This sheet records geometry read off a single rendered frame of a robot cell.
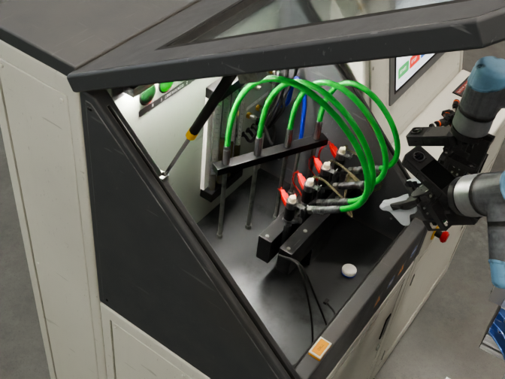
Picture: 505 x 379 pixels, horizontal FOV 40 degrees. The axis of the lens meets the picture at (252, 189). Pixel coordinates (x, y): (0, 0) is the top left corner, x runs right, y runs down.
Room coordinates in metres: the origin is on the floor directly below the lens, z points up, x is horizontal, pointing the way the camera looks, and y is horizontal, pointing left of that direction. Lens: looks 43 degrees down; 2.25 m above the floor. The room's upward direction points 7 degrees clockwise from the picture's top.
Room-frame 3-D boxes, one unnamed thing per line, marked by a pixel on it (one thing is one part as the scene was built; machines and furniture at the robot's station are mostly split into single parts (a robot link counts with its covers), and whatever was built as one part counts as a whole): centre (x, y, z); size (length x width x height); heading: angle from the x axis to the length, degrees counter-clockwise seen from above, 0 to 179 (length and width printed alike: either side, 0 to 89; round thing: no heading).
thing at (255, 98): (1.55, 0.01, 1.20); 0.13 x 0.03 x 0.31; 149
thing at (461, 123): (1.17, -0.43, 1.43); 0.08 x 0.08 x 0.05
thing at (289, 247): (1.32, -0.16, 0.91); 0.34 x 0.10 x 0.15; 149
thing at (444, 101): (1.74, -0.58, 0.97); 0.70 x 0.22 x 0.03; 149
